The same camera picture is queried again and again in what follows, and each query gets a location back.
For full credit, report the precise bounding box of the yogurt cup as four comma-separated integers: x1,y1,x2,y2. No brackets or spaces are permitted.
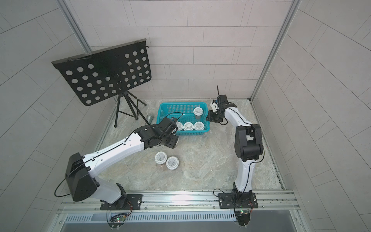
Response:
155,151,168,165
183,122,194,131
194,121,205,131
193,107,203,120
166,156,179,170
176,121,184,131

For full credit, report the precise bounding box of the teal plastic basket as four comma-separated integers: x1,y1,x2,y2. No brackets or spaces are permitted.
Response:
157,102,210,136

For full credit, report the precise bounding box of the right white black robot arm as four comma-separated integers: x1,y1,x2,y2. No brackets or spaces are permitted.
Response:
206,95,264,203

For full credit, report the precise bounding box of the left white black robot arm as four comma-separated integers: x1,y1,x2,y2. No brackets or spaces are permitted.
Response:
65,118,179,204

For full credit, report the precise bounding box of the black perforated music stand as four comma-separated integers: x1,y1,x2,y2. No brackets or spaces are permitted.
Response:
52,39,152,119

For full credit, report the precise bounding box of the left circuit board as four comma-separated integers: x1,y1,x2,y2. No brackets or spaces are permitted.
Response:
108,213,128,230

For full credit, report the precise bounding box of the circuit board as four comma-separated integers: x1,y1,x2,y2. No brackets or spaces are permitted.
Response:
234,210,251,227
108,213,128,230

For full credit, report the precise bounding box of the right circuit board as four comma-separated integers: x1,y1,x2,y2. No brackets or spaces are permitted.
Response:
234,210,251,227

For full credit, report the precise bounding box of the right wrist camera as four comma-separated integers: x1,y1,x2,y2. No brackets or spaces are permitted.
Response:
210,100,218,112

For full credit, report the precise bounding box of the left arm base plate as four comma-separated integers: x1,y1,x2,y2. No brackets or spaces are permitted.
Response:
100,194,143,211

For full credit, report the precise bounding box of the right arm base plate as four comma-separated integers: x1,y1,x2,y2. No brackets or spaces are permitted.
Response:
218,191,259,209

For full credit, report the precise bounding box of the aluminium mounting rail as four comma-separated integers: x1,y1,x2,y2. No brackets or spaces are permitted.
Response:
57,189,300,214

